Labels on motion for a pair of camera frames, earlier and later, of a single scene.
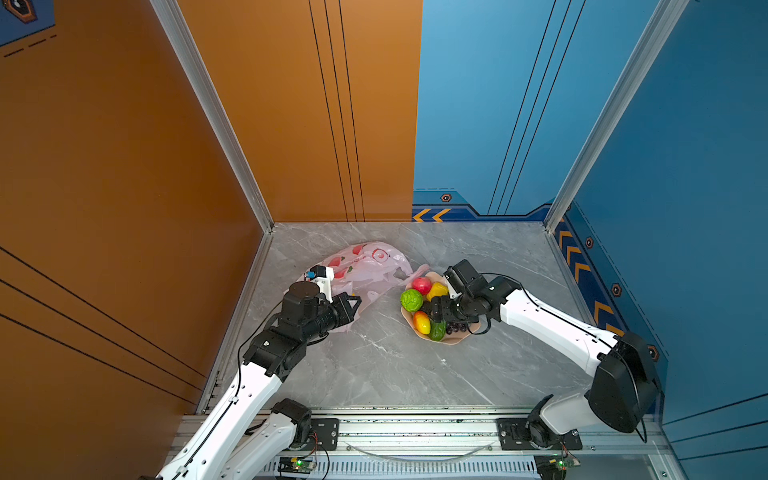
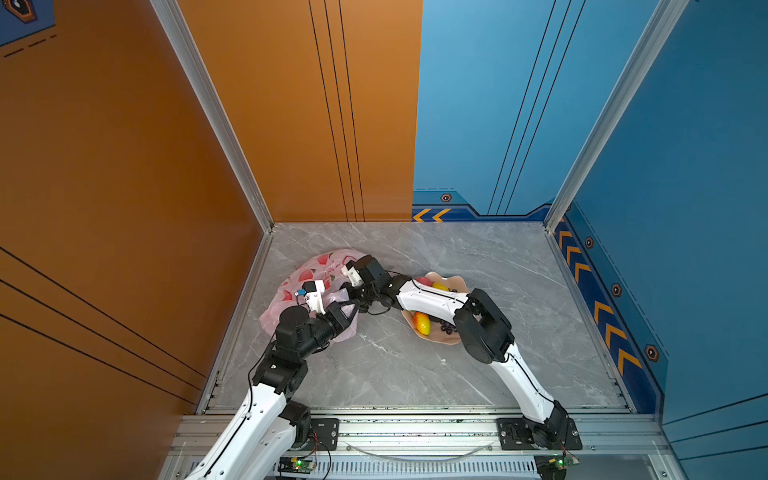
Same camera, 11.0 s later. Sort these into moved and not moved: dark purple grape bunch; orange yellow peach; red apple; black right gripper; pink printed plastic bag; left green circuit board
Moved: pink printed plastic bag; black right gripper
Not moved: orange yellow peach; red apple; left green circuit board; dark purple grape bunch
